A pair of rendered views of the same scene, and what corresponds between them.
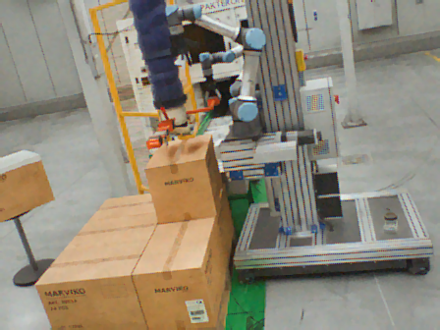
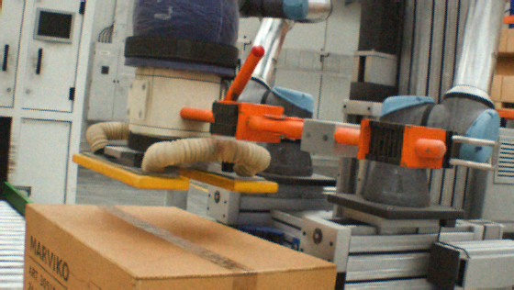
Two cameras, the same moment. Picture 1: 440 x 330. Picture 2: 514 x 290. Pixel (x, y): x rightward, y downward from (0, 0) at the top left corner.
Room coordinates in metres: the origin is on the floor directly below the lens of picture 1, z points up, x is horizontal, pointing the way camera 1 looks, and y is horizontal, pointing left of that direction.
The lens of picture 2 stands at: (1.91, 1.05, 1.21)
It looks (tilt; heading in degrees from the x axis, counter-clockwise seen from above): 3 degrees down; 317
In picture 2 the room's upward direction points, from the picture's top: 6 degrees clockwise
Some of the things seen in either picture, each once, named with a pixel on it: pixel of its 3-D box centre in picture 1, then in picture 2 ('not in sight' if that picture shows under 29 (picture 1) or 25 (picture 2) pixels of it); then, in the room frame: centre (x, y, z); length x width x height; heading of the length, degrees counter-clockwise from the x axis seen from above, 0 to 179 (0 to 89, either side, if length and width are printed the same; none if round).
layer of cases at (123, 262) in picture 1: (150, 251); not in sight; (2.74, 0.61, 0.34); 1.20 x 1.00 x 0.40; 170
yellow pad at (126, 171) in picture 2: not in sight; (125, 161); (3.00, 0.36, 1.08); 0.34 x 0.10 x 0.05; 173
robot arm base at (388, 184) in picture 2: (242, 125); (399, 179); (2.75, -0.18, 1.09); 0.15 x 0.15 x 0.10
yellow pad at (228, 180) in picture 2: (190, 129); (208, 167); (2.98, 0.17, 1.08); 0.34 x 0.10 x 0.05; 173
